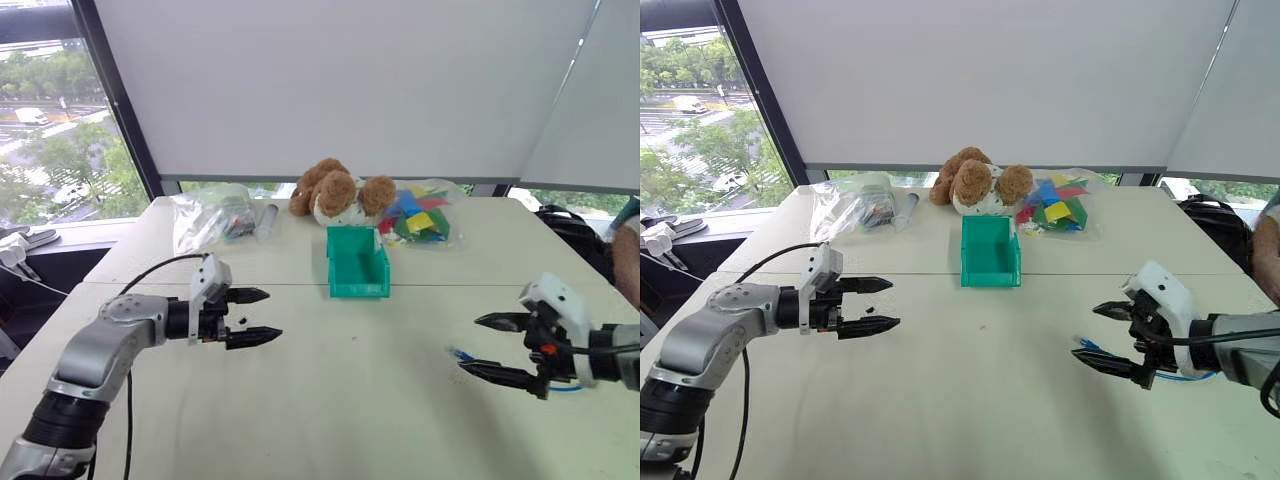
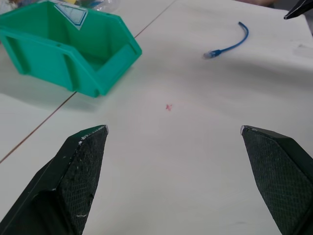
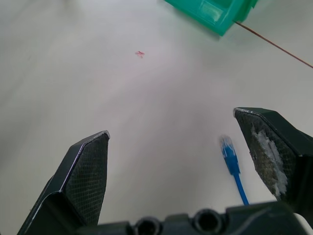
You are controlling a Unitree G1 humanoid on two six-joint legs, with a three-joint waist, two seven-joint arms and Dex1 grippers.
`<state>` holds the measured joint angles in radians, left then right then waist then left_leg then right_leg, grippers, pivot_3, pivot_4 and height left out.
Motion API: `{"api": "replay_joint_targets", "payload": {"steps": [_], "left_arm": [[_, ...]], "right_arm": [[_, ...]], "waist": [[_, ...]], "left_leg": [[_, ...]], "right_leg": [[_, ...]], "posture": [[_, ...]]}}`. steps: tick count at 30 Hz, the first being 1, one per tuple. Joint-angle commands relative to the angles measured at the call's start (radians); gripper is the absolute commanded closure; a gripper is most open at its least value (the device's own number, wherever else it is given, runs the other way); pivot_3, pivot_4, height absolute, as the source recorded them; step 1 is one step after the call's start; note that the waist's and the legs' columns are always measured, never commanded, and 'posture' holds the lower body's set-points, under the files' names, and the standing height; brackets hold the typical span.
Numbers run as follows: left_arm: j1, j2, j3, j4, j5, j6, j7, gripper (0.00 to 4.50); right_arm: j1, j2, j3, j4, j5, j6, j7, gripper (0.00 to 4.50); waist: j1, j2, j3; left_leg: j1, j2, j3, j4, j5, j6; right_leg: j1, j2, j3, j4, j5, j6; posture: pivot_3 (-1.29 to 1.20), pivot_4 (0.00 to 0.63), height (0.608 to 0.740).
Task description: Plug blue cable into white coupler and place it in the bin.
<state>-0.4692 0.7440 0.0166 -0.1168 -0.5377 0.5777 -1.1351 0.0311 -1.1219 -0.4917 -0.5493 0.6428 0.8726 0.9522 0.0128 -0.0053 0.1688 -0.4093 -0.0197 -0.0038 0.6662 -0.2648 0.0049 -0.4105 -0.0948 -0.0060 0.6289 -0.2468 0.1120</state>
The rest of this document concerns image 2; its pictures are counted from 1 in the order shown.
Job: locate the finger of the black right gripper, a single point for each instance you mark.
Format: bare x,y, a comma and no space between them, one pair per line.
297,11

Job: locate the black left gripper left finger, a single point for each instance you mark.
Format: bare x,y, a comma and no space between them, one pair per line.
73,176

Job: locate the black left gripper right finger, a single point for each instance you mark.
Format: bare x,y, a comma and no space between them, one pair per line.
276,171

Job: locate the green plastic storage bin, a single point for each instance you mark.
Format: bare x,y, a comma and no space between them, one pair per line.
66,49

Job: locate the white label sticker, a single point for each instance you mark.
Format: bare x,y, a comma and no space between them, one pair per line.
72,14

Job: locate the clear plastic bag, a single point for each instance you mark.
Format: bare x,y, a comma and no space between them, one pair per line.
101,5

